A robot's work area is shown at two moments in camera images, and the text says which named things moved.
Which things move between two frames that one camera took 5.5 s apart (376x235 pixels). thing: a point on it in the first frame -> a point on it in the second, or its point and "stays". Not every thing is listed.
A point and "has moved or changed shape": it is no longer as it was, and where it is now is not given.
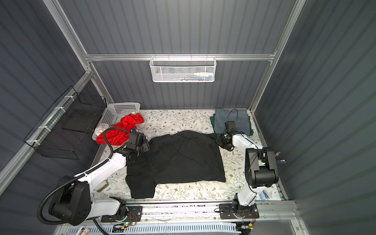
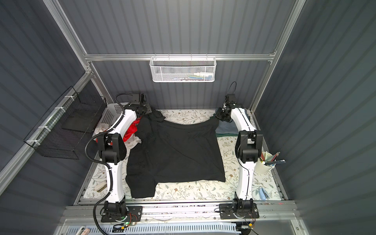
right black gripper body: x=222 y=141 -> x=221 y=115
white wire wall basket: x=182 y=69 stays
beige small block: x=102 y=186 stays
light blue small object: x=264 y=195 stays
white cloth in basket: x=100 y=128 stays
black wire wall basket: x=64 y=130 stays
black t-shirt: x=185 y=156 has moved or changed shape
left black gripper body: x=145 y=147 -> x=146 y=108
